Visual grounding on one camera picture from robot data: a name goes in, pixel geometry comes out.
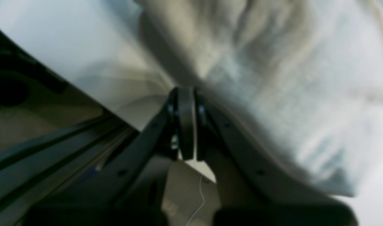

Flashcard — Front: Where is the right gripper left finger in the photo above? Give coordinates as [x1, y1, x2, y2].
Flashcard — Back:
[23, 88, 195, 226]

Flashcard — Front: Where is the white cable on floor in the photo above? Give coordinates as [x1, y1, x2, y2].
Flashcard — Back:
[185, 174, 206, 226]

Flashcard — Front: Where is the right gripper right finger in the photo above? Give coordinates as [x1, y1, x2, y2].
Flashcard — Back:
[195, 89, 358, 226]

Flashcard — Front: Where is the light grey t-shirt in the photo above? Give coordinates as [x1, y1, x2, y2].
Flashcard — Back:
[77, 0, 383, 196]

